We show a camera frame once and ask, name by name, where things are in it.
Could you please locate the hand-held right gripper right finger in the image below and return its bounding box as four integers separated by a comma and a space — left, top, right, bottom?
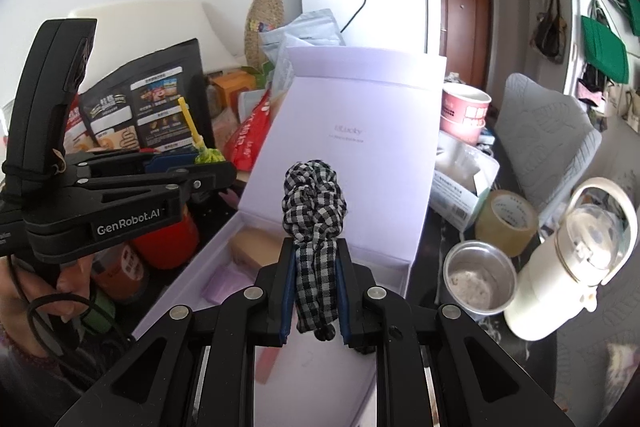
334, 237, 576, 427

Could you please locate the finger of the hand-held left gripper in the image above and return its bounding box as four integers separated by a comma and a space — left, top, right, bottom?
65, 149, 201, 174
75, 163, 238, 208

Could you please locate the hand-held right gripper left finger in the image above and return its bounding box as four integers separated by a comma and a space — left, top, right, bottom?
55, 237, 301, 427

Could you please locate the yellow green small brush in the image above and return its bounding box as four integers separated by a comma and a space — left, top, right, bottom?
178, 96, 224, 166

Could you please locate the black white gingham scrunchie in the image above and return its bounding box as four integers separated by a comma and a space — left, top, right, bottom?
281, 158, 348, 342

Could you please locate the lavender gift box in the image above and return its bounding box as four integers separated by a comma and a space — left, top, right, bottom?
137, 46, 447, 427

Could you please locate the person's left forearm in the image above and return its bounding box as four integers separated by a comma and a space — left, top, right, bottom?
0, 322, 108, 427

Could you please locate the person's left hand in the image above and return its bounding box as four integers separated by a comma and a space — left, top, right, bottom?
0, 252, 98, 339

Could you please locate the red flat package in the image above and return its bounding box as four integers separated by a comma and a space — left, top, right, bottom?
64, 106, 90, 145

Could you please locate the red snack bag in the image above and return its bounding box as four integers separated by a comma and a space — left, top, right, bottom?
225, 89, 273, 172

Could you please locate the black coffee bag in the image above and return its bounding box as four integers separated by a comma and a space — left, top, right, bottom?
77, 38, 213, 152

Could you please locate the red canister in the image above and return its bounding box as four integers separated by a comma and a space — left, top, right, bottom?
132, 207, 201, 270

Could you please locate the orange box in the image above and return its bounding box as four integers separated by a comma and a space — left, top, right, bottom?
210, 72, 258, 112

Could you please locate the cream chair back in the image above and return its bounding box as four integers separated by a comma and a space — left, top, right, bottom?
67, 2, 236, 72

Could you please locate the metal cup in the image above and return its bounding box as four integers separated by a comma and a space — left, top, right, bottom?
442, 241, 518, 313

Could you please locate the white carton box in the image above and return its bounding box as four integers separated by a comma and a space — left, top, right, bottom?
429, 134, 501, 230

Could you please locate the woven straw fan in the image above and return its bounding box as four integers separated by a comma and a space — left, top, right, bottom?
243, 0, 286, 68

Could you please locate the brown packing tape roll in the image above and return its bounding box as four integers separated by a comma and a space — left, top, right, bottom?
474, 189, 540, 258

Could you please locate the grey plastic mailer bag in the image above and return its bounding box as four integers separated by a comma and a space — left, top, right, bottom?
259, 9, 347, 58

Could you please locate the white thermos bottle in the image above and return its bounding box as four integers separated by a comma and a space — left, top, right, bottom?
504, 177, 640, 342

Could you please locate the pink paper cup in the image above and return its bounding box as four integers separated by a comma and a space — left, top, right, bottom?
439, 87, 493, 145

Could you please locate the grey patterned chair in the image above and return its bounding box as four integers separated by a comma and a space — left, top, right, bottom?
492, 73, 603, 228

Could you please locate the white fridge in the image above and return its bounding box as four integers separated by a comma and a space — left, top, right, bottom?
299, 0, 442, 58

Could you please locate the brown door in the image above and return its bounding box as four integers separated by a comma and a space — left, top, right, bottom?
431, 0, 493, 90

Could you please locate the brown hanging handbag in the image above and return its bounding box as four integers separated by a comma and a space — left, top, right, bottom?
530, 0, 566, 65

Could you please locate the green tote bag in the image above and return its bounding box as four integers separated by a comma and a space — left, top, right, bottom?
581, 14, 628, 82

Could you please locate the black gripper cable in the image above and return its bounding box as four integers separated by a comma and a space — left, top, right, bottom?
15, 257, 131, 360

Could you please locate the black power cord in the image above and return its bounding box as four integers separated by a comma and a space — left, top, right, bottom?
340, 0, 383, 32

